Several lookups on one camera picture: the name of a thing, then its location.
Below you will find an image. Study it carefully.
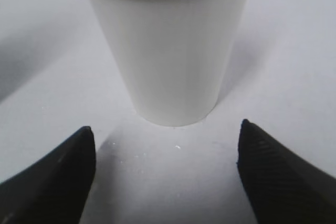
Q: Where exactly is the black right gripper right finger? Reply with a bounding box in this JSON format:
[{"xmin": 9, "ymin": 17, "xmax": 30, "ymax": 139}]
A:
[{"xmin": 237, "ymin": 119, "xmax": 335, "ymax": 223}]

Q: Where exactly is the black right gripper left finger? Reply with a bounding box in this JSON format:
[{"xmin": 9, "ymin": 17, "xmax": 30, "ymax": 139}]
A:
[{"xmin": 1, "ymin": 126, "xmax": 96, "ymax": 223}]

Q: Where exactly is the white paper cup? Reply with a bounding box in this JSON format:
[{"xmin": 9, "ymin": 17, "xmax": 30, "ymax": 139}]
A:
[{"xmin": 90, "ymin": 0, "xmax": 246, "ymax": 126}]

